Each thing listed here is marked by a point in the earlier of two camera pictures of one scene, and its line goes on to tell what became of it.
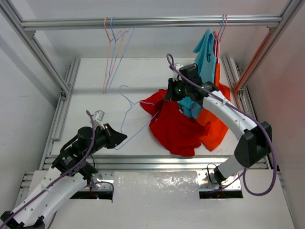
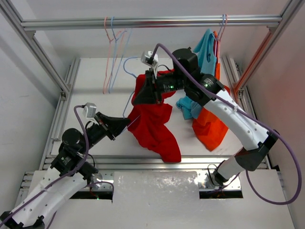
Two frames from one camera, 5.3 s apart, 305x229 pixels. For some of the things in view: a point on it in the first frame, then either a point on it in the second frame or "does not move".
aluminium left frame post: [27, 36] does not move
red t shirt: [180, 133] → [148, 123]
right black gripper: [171, 95] → [149, 95]
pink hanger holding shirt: [219, 37] does not move
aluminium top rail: [243, 21] does not move
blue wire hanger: [127, 114] → [133, 92]
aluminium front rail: [153, 162] does not move
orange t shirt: [212, 124] does not move
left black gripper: [110, 136] → [106, 126]
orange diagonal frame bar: [251, 63] does not move
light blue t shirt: [207, 65] does not move
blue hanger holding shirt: [216, 38] does not move
